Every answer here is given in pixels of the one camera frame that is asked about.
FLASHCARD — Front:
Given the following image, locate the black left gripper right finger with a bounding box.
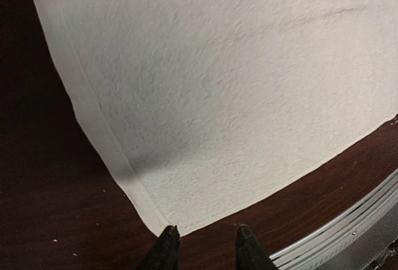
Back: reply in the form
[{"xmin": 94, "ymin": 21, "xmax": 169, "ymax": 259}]
[{"xmin": 235, "ymin": 225, "xmax": 278, "ymax": 270}]

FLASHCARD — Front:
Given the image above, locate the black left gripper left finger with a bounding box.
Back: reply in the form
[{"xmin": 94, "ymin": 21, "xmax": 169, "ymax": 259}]
[{"xmin": 137, "ymin": 225, "xmax": 180, "ymax": 270}]

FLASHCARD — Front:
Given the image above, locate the white towel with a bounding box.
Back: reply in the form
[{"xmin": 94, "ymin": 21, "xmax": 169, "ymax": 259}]
[{"xmin": 34, "ymin": 0, "xmax": 397, "ymax": 235}]

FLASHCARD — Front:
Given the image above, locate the aluminium front rail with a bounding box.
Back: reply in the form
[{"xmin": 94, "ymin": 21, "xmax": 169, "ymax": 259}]
[{"xmin": 271, "ymin": 170, "xmax": 397, "ymax": 269}]

